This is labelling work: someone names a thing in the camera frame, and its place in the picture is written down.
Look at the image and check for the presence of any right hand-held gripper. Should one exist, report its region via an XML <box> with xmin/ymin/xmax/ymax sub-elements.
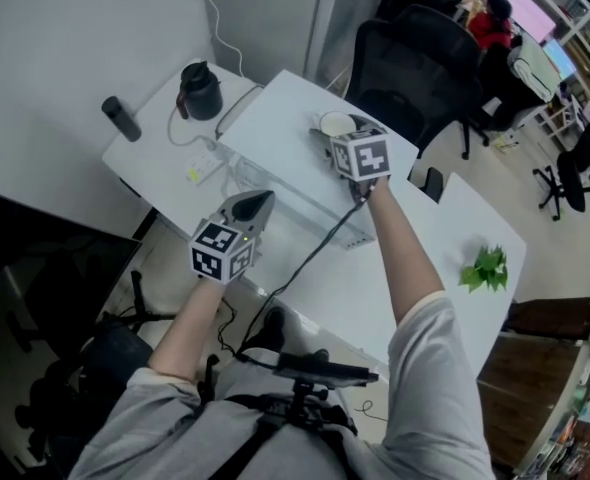
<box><xmin>308</xmin><ymin>114</ymin><xmax>395</xmax><ymax>204</ymax></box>

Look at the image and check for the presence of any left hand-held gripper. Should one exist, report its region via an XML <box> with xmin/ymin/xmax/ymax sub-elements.
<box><xmin>188</xmin><ymin>189</ymin><xmax>276</xmax><ymax>286</ymax></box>

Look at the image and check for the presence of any person's left forearm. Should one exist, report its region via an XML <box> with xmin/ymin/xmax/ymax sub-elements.
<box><xmin>147</xmin><ymin>276</ymin><xmax>226</xmax><ymax>384</ymax></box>

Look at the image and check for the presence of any person's right forearm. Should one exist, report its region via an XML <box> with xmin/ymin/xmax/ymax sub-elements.
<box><xmin>367</xmin><ymin>178</ymin><xmax>449</xmax><ymax>327</ymax></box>

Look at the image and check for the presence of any white microwave oven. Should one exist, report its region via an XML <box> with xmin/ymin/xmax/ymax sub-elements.
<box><xmin>218</xmin><ymin>69</ymin><xmax>421</xmax><ymax>252</ymax></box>

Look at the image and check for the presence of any white power strip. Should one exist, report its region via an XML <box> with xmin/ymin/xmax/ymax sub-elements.
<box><xmin>181</xmin><ymin>140</ymin><xmax>227</xmax><ymax>187</ymax></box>

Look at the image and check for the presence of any black office chair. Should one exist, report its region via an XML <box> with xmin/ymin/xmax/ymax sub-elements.
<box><xmin>532</xmin><ymin>122</ymin><xmax>590</xmax><ymax>222</ymax></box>
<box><xmin>462</xmin><ymin>42</ymin><xmax>564</xmax><ymax>160</ymax></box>
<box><xmin>344</xmin><ymin>3</ymin><xmax>492</xmax><ymax>205</ymax></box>

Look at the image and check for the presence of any person's left black shoe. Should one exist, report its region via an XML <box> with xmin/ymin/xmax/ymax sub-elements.
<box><xmin>242</xmin><ymin>306</ymin><xmax>287</xmax><ymax>357</ymax></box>

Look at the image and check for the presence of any person's black shoe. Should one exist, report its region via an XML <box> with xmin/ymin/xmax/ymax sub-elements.
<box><xmin>297</xmin><ymin>347</ymin><xmax>331</xmax><ymax>364</ymax></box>
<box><xmin>242</xmin><ymin>306</ymin><xmax>287</xmax><ymax>357</ymax></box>

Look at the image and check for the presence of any white table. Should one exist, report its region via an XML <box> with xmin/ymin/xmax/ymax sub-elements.
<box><xmin>100</xmin><ymin>57</ymin><xmax>401</xmax><ymax>374</ymax></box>
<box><xmin>389</xmin><ymin>171</ymin><xmax>527</xmax><ymax>384</ymax></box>

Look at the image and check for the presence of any black kettle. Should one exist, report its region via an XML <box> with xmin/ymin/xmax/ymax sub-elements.
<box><xmin>175</xmin><ymin>60</ymin><xmax>225</xmax><ymax>122</ymax></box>

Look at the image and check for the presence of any black chair base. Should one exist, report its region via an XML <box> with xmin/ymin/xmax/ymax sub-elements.
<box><xmin>97</xmin><ymin>270</ymin><xmax>176</xmax><ymax>334</ymax></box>

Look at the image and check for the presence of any black thermos bottle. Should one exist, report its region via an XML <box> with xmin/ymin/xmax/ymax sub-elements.
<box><xmin>100</xmin><ymin>95</ymin><xmax>143</xmax><ymax>144</ymax></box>

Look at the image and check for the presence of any person's right black shoe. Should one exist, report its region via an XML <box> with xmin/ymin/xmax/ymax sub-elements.
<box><xmin>297</xmin><ymin>347</ymin><xmax>331</xmax><ymax>364</ymax></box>

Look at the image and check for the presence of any black chest-mounted device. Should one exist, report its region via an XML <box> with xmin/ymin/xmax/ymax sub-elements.
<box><xmin>273</xmin><ymin>351</ymin><xmax>380</xmax><ymax>409</ymax></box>

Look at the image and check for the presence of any green potted plant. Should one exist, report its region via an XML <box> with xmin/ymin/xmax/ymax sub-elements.
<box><xmin>457</xmin><ymin>243</ymin><xmax>510</xmax><ymax>295</ymax></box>

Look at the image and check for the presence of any black floor box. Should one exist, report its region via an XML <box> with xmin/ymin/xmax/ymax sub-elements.
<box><xmin>82</xmin><ymin>325</ymin><xmax>154</xmax><ymax>394</ymax></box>

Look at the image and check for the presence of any white garment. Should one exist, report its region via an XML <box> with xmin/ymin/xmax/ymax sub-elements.
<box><xmin>507</xmin><ymin>34</ymin><xmax>562</xmax><ymax>103</ymax></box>

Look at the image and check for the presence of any black chest harness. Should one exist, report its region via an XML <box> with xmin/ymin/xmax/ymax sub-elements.
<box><xmin>194</xmin><ymin>392</ymin><xmax>361</xmax><ymax>480</ymax></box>

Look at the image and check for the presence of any pink computer monitor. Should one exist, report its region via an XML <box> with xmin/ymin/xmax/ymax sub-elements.
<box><xmin>498</xmin><ymin>0</ymin><xmax>557</xmax><ymax>44</ymax></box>

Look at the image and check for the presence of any blue computer monitor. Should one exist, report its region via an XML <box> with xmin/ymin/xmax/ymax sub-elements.
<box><xmin>542</xmin><ymin>37</ymin><xmax>579</xmax><ymax>82</ymax></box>

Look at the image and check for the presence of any person's grey shirt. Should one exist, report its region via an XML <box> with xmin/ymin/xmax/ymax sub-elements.
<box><xmin>67</xmin><ymin>290</ymin><xmax>499</xmax><ymax>480</ymax></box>

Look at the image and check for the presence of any thick black gripper cable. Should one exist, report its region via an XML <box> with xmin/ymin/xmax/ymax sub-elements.
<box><xmin>233</xmin><ymin>180</ymin><xmax>379</xmax><ymax>364</ymax></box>

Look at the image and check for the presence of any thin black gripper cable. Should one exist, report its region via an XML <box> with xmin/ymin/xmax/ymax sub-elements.
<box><xmin>216</xmin><ymin>295</ymin><xmax>240</xmax><ymax>355</ymax></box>

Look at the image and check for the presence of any white kettle cord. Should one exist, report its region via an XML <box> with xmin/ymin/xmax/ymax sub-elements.
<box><xmin>167</xmin><ymin>105</ymin><xmax>216</xmax><ymax>148</ymax></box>

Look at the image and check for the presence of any white wall cable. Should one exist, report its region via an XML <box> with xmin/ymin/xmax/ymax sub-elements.
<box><xmin>201</xmin><ymin>0</ymin><xmax>247</xmax><ymax>78</ymax></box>

